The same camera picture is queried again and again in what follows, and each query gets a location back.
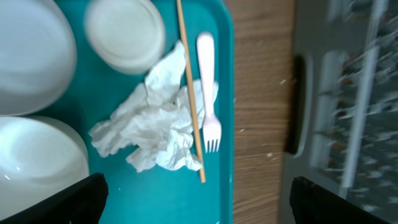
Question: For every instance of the white bowl with peanuts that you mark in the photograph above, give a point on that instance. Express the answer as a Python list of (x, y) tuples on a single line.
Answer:
[(40, 157)]

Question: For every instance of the white plastic cup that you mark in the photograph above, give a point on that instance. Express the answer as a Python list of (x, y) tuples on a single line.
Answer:
[(128, 35)]

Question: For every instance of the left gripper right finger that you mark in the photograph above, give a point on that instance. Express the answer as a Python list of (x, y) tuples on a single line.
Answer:
[(313, 204)]

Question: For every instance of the grey bowl with rice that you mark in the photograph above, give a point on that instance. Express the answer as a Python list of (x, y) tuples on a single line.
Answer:
[(38, 56)]

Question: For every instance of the white plastic fork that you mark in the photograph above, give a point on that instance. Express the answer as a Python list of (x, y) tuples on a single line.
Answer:
[(206, 60)]

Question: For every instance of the wooden chopstick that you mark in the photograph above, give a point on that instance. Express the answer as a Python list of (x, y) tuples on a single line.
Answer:
[(191, 91)]

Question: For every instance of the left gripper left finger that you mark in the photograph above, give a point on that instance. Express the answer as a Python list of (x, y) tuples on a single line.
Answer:
[(81, 203)]

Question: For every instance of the grey dishwasher rack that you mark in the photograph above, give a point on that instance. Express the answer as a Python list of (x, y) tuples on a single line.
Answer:
[(343, 122)]

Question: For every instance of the white napkin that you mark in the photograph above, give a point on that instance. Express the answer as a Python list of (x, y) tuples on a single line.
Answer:
[(156, 118)]

